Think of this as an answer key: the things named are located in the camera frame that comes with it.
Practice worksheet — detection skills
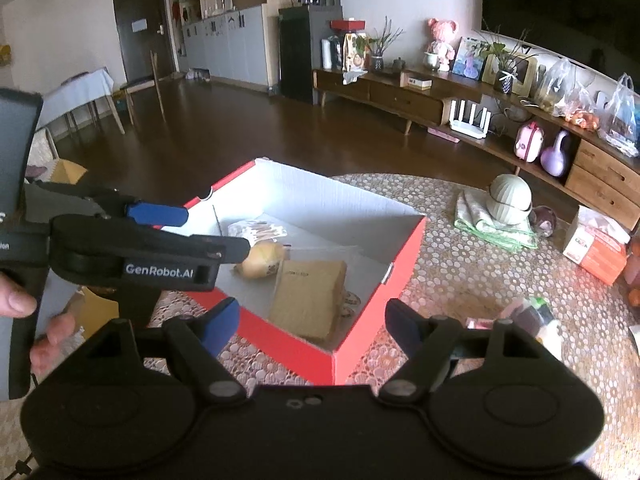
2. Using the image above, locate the yellow duck plush toy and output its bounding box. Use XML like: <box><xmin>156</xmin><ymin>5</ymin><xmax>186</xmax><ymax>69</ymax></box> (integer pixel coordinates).
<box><xmin>234</xmin><ymin>240</ymin><xmax>286</xmax><ymax>280</ymax></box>

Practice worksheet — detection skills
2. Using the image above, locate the white green plastic bag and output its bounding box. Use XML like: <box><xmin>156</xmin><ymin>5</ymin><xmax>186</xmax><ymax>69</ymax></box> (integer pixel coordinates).
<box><xmin>499</xmin><ymin>297</ymin><xmax>563</xmax><ymax>360</ymax></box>

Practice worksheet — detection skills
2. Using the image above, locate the pink tissue packet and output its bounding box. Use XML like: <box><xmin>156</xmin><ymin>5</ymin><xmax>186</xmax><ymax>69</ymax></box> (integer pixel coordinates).
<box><xmin>464</xmin><ymin>318</ymin><xmax>495</xmax><ymax>330</ymax></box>

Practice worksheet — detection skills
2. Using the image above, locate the person's left hand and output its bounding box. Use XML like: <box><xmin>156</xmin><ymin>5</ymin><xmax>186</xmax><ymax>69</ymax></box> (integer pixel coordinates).
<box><xmin>0</xmin><ymin>268</ymin><xmax>84</xmax><ymax>378</ymax></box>

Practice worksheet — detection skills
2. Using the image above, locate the bag of cotton swabs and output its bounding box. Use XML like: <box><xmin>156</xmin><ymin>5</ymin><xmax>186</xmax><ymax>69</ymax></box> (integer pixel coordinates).
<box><xmin>228</xmin><ymin>220</ymin><xmax>288</xmax><ymax>246</ymax></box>

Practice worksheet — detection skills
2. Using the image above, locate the wooden chair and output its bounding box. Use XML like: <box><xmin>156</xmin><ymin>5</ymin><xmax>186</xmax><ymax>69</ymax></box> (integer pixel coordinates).
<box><xmin>119</xmin><ymin>50</ymin><xmax>166</xmax><ymax>127</ymax></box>

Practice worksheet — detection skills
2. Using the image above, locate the green folded cloth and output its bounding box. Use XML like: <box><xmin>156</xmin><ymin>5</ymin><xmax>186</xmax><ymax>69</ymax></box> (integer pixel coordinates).
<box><xmin>454</xmin><ymin>190</ymin><xmax>538</xmax><ymax>252</ymax></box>

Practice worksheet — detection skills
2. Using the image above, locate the green white ceramic jar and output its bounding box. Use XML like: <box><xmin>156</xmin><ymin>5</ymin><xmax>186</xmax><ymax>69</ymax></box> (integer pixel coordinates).
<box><xmin>486</xmin><ymin>174</ymin><xmax>533</xmax><ymax>226</ymax></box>

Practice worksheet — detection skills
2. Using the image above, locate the orange tissue box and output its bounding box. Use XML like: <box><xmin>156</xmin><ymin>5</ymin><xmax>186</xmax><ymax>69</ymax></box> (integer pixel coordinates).
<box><xmin>563</xmin><ymin>205</ymin><xmax>630</xmax><ymax>286</ymax></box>

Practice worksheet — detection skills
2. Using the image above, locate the dark wooden door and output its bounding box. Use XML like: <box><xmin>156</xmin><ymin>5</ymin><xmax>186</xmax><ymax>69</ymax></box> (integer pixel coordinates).
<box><xmin>114</xmin><ymin>0</ymin><xmax>175</xmax><ymax>82</ymax></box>

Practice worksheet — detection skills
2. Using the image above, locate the plastic covered fruit basket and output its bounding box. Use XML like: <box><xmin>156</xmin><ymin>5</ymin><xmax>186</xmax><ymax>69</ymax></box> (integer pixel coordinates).
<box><xmin>623</xmin><ymin>235</ymin><xmax>640</xmax><ymax>308</ymax></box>

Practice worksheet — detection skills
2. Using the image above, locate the white wifi router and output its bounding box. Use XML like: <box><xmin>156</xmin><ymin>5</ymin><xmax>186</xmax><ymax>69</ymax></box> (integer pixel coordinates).
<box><xmin>448</xmin><ymin>100</ymin><xmax>491</xmax><ymax>140</ymax></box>

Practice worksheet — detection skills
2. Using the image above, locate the purple vase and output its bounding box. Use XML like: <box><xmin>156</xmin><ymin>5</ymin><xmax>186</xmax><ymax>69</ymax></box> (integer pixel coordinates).
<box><xmin>540</xmin><ymin>130</ymin><xmax>568</xmax><ymax>178</ymax></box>

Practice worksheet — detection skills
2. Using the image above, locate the wooden tv console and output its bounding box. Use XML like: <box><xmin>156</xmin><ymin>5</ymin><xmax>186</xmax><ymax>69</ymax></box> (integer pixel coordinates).
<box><xmin>312</xmin><ymin>68</ymin><xmax>639</xmax><ymax>231</ymax></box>

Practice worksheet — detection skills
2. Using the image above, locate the black tall cabinet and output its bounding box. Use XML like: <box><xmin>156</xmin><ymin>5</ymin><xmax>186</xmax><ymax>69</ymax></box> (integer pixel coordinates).
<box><xmin>279</xmin><ymin>6</ymin><xmax>343</xmax><ymax>105</ymax></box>

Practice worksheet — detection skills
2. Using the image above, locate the small cardboard box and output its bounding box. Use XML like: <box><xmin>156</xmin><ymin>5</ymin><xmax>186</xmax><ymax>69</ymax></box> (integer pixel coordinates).
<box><xmin>407</xmin><ymin>77</ymin><xmax>433</xmax><ymax>91</ymax></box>

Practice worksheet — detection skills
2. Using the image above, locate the red gift box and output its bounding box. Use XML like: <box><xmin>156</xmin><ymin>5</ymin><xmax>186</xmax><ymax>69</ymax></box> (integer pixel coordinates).
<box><xmin>330</xmin><ymin>20</ymin><xmax>366</xmax><ymax>32</ymax></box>

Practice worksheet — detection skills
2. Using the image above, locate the bag of oranges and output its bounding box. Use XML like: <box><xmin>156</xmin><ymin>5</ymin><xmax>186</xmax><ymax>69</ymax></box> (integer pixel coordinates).
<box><xmin>534</xmin><ymin>58</ymin><xmax>600</xmax><ymax>132</ymax></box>

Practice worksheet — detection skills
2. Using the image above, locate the potted green plant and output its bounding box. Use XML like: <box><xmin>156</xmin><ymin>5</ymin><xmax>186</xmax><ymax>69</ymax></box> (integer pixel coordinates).
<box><xmin>478</xmin><ymin>29</ymin><xmax>536</xmax><ymax>96</ymax></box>

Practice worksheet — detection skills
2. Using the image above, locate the pink plush doll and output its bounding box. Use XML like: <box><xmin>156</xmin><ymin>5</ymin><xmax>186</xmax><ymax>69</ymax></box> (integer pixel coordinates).
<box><xmin>425</xmin><ymin>18</ymin><xmax>457</xmax><ymax>73</ymax></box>

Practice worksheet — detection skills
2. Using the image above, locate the grey wall cabinet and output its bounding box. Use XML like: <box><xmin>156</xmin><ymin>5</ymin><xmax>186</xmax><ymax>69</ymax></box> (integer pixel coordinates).
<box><xmin>182</xmin><ymin>6</ymin><xmax>270</xmax><ymax>91</ymax></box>

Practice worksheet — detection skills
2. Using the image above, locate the wooden picture frame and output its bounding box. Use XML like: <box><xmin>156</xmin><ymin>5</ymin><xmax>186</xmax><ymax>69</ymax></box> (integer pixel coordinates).
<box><xmin>482</xmin><ymin>54</ymin><xmax>538</xmax><ymax>98</ymax></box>

